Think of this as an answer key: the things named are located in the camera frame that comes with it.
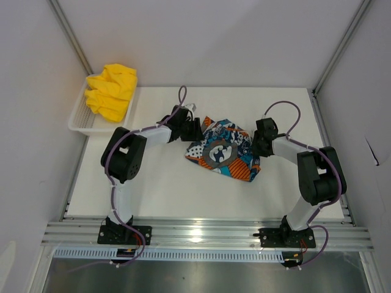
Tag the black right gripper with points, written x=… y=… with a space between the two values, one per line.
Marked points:
x=256 y=151

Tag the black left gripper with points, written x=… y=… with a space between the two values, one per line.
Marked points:
x=196 y=134

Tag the colourful patterned shorts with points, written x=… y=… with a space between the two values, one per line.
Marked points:
x=225 y=149

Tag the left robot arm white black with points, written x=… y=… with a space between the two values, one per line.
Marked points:
x=122 y=158

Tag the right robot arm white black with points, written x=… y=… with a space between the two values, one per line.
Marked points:
x=320 y=178

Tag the yellow shorts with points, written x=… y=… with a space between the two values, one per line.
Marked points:
x=109 y=94

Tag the white plastic basket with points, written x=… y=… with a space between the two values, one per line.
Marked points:
x=83 y=120

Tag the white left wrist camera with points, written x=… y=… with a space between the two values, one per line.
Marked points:
x=192 y=107

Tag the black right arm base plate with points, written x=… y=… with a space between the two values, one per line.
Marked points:
x=285 y=238

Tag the aluminium mounting rail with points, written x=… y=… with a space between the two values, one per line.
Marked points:
x=210 y=234

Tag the slotted grey cable duct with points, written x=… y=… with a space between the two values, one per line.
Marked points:
x=165 y=254

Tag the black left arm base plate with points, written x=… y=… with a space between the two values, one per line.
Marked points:
x=119 y=235

